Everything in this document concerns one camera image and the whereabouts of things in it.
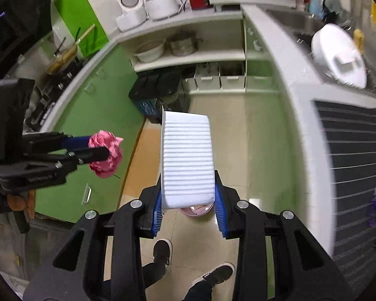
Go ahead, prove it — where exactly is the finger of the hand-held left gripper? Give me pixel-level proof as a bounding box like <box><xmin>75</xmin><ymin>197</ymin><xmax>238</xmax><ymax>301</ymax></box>
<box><xmin>23</xmin><ymin>131</ymin><xmax>92</xmax><ymax>156</ymax></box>
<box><xmin>23</xmin><ymin>147</ymin><xmax>111</xmax><ymax>178</ymax></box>

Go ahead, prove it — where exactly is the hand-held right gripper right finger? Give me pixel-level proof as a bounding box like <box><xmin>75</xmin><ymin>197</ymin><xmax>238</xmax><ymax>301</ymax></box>
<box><xmin>214</xmin><ymin>170</ymin><xmax>354</xmax><ymax>301</ymax></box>

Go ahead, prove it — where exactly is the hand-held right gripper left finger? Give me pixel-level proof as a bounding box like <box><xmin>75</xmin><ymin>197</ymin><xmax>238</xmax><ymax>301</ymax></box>
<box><xmin>23</xmin><ymin>171</ymin><xmax>164</xmax><ymax>301</ymax></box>

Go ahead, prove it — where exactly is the pink paper ball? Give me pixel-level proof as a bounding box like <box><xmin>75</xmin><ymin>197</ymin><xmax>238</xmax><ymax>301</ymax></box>
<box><xmin>88</xmin><ymin>129</ymin><xmax>125</xmax><ymax>179</ymax></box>

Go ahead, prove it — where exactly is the white ribbed plastic tray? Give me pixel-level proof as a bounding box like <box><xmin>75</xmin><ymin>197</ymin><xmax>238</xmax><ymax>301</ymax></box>
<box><xmin>160</xmin><ymin>106</ymin><xmax>215</xmax><ymax>215</ymax></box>

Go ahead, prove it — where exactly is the person's left hand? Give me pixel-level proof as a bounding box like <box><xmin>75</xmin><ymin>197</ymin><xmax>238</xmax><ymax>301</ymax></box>
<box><xmin>6</xmin><ymin>191</ymin><xmax>36</xmax><ymax>220</ymax></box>

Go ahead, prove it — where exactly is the person's left shoe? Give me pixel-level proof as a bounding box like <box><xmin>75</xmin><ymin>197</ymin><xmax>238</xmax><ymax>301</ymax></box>
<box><xmin>153</xmin><ymin>239</ymin><xmax>173</xmax><ymax>273</ymax></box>

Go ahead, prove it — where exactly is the person's shoe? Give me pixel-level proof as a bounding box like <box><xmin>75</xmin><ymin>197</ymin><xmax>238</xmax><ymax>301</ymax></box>
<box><xmin>153</xmin><ymin>239</ymin><xmax>173</xmax><ymax>273</ymax></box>
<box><xmin>191</xmin><ymin>263</ymin><xmax>235</xmax><ymax>289</ymax></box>

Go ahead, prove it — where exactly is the black gas stove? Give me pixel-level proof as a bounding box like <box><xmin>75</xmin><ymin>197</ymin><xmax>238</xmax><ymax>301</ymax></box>
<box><xmin>23</xmin><ymin>59</ymin><xmax>85</xmax><ymax>132</ymax></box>

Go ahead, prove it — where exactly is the green kitchen cabinet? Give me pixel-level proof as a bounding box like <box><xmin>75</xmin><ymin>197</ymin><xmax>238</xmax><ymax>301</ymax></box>
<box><xmin>34</xmin><ymin>42</ymin><xmax>163</xmax><ymax>223</ymax></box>

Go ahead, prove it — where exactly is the person's right shoe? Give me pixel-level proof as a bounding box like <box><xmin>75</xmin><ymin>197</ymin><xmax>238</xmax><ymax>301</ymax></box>
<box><xmin>191</xmin><ymin>263</ymin><xmax>235</xmax><ymax>289</ymax></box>

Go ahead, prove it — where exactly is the person's left leg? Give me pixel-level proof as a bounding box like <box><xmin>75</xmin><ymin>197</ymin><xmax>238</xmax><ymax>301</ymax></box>
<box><xmin>103</xmin><ymin>262</ymin><xmax>167</xmax><ymax>301</ymax></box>

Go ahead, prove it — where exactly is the person's leg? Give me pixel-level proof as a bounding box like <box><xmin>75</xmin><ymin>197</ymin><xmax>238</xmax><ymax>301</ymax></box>
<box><xmin>184</xmin><ymin>280</ymin><xmax>214</xmax><ymax>301</ymax></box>
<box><xmin>103</xmin><ymin>262</ymin><xmax>167</xmax><ymax>301</ymax></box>

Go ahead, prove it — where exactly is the person's right leg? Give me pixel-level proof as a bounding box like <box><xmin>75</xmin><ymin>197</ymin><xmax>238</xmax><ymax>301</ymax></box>
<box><xmin>184</xmin><ymin>280</ymin><xmax>214</xmax><ymax>301</ymax></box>

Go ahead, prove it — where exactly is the black bagged waste bin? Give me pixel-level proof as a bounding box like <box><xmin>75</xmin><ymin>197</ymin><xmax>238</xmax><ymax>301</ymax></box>
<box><xmin>128</xmin><ymin>69</ymin><xmax>184</xmax><ymax>124</ymax></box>

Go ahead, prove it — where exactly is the white colander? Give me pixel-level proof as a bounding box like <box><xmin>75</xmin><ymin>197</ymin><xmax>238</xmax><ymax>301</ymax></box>
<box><xmin>134</xmin><ymin>40</ymin><xmax>166</xmax><ymax>63</ymax></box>

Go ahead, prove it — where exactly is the white storage box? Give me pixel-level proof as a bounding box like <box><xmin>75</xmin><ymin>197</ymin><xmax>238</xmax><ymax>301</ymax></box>
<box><xmin>194</xmin><ymin>66</ymin><xmax>220</xmax><ymax>90</ymax></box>
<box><xmin>219</xmin><ymin>64</ymin><xmax>245</xmax><ymax>89</ymax></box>
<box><xmin>245</xmin><ymin>76</ymin><xmax>273</xmax><ymax>90</ymax></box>

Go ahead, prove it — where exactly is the white rice cooker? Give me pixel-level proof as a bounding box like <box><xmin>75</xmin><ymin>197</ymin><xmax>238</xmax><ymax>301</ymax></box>
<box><xmin>116</xmin><ymin>0</ymin><xmax>148</xmax><ymax>32</ymax></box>

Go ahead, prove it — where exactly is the steel stock pot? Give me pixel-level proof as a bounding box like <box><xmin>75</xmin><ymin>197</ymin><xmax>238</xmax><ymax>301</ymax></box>
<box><xmin>167</xmin><ymin>31</ymin><xmax>204</xmax><ymax>57</ymax></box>

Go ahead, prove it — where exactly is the black striped mat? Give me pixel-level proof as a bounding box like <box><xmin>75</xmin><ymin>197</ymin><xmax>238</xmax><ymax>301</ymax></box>
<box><xmin>310</xmin><ymin>100</ymin><xmax>376</xmax><ymax>292</ymax></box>

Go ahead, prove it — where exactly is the white open shelf unit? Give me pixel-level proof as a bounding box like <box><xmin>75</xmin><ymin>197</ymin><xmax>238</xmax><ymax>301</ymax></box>
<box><xmin>130</xmin><ymin>11</ymin><xmax>249</xmax><ymax>95</ymax></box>

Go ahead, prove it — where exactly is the white round cooking pot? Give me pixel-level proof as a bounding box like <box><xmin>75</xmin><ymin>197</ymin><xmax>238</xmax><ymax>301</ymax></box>
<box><xmin>145</xmin><ymin>0</ymin><xmax>180</xmax><ymax>21</ymax></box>

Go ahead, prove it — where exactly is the white round lid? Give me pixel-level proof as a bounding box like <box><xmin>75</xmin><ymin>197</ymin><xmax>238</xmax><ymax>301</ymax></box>
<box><xmin>311</xmin><ymin>23</ymin><xmax>367</xmax><ymax>89</ymax></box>

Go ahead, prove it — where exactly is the steel kitchen sink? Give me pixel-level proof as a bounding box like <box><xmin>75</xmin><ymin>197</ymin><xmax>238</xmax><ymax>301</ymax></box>
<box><xmin>266</xmin><ymin>8</ymin><xmax>376</xmax><ymax>95</ymax></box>

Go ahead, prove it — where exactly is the grey hanging cloth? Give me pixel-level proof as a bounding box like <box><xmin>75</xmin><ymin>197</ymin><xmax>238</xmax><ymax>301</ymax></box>
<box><xmin>324</xmin><ymin>0</ymin><xmax>348</xmax><ymax>26</ymax></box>

